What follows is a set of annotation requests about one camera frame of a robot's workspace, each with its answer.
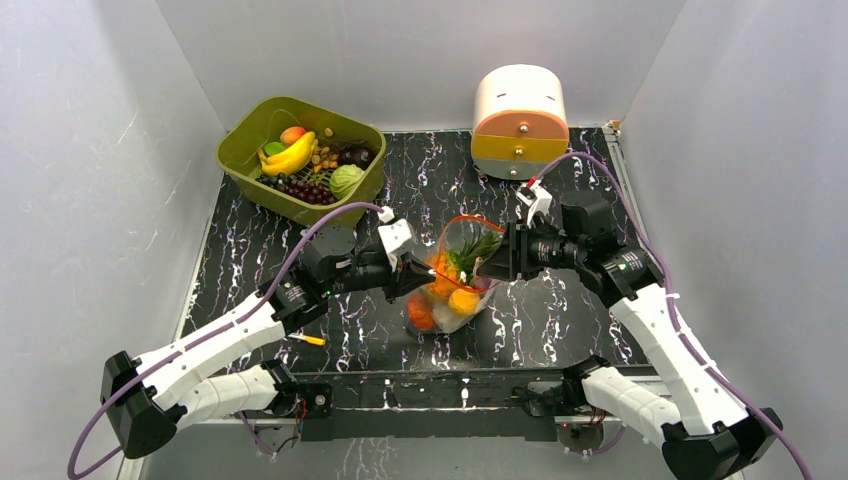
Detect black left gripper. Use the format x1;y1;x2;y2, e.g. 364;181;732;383
325;254;436;305

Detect orange toy pumpkin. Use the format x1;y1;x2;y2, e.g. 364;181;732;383
407;293;437;332

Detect clear zip bag orange zipper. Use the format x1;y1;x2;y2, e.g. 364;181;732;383
406;215;504;335

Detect yellow toy lemon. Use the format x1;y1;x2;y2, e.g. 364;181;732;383
448;289;480;317

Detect green toy lettuce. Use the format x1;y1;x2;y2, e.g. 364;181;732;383
432;303;475;334

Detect purple toy eggplant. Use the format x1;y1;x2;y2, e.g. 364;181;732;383
471;275;496;292

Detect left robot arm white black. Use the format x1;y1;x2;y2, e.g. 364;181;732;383
101;220;436;459

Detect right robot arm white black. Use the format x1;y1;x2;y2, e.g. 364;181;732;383
480;186;782;479

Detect white pen yellow cap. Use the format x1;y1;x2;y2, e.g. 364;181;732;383
288;333;326;347

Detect light green toy cabbage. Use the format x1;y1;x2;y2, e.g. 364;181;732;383
329;164;365;200

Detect dark brown toy fruit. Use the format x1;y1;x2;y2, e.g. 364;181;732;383
309;128;376;173

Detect dark purple toy grapes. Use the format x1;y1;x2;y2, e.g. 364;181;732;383
256;174;337;205

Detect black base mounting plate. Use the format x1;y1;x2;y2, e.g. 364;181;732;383
295;367;611;450

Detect round white mini drawer cabinet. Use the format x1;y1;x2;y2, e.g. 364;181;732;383
471;64;570;181

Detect olive green plastic bin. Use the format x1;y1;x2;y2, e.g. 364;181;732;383
217;96;387;226

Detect yellow toy banana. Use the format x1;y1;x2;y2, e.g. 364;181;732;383
258;131;317;176

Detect green toy lime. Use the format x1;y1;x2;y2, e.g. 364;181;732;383
263;142;286;157

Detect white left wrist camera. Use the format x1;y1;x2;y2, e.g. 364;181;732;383
377;206;414;271

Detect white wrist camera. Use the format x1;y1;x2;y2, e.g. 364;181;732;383
516;178;552;226
377;206;414;271

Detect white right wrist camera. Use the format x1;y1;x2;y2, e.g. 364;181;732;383
516;178;552;226

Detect aluminium frame rail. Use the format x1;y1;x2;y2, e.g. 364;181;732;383
555;125;747;480

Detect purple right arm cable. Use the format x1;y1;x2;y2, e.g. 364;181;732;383
529;151;814;480

